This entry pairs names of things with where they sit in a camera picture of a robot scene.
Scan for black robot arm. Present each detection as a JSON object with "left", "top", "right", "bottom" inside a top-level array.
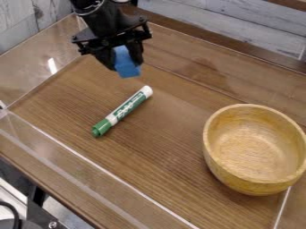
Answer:
[{"left": 70, "top": 0, "right": 153, "bottom": 72}]

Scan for green white dry-erase marker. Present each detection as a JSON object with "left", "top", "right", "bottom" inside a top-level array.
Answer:
[{"left": 91, "top": 86, "right": 154, "bottom": 137}]

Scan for brown wooden bowl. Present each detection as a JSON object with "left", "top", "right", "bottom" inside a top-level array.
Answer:
[{"left": 202, "top": 104, "right": 306, "bottom": 196}]

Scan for blue foam block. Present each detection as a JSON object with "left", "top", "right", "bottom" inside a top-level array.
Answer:
[{"left": 115, "top": 46, "right": 142, "bottom": 79}]

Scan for black cable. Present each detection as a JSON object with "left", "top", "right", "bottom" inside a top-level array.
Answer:
[{"left": 0, "top": 199, "right": 23, "bottom": 229}]

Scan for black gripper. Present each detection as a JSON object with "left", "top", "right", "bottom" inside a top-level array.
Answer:
[{"left": 73, "top": 5, "right": 153, "bottom": 71}]

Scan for clear acrylic tray wall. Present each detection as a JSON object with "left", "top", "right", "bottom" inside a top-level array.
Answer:
[{"left": 0, "top": 16, "right": 306, "bottom": 229}]

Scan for black metal table bracket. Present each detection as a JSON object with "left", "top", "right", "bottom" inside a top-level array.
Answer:
[{"left": 27, "top": 186, "right": 67, "bottom": 229}]

